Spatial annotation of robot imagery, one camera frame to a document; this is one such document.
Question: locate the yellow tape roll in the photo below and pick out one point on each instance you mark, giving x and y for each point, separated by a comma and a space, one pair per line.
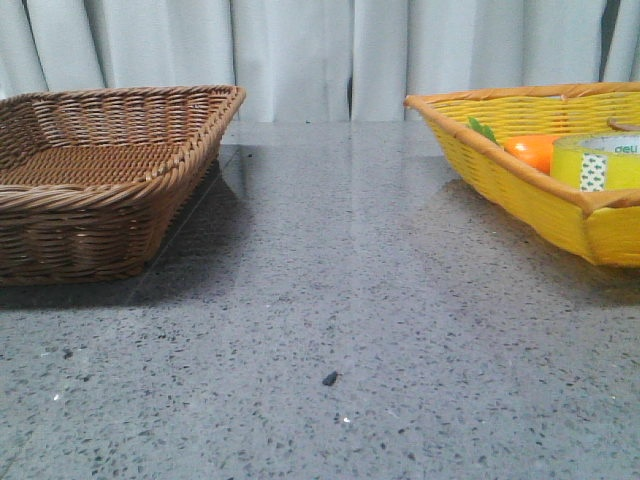
594, 163

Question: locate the small black debris piece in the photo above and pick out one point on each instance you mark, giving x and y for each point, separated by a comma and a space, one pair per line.
330, 379

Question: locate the white curtain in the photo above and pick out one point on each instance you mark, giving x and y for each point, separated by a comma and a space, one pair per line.
317, 60

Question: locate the orange toy carrot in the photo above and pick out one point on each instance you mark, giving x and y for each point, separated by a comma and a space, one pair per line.
536, 150

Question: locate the brown wicker basket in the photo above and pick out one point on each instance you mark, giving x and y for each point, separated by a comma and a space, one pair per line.
92, 180

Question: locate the yellow woven basket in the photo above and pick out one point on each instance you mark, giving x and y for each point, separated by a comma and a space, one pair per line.
601, 227

